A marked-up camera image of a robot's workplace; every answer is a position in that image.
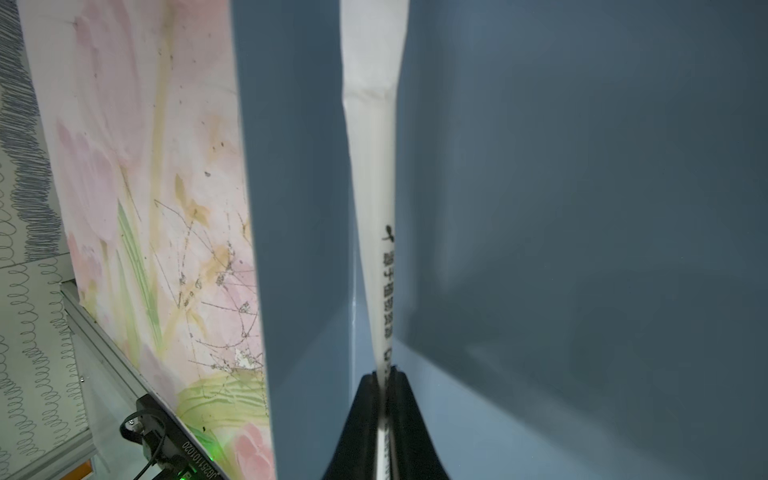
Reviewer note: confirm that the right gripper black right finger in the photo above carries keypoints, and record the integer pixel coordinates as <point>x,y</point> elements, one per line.
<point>413,454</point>

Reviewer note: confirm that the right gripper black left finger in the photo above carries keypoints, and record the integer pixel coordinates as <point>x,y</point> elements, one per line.
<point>355,455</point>

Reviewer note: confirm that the blue grey storage tray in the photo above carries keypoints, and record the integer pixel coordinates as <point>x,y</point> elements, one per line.
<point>581,234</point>

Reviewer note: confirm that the white paper straw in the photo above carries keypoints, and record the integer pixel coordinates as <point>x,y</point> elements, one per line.
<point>373,35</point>

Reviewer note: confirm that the pink floral table mat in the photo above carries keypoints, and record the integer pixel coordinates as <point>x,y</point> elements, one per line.
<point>140,111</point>

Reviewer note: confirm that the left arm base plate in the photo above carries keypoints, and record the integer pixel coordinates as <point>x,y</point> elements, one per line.
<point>165,444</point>

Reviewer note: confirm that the aluminium rail frame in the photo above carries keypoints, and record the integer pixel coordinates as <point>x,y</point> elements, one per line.
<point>108,390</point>

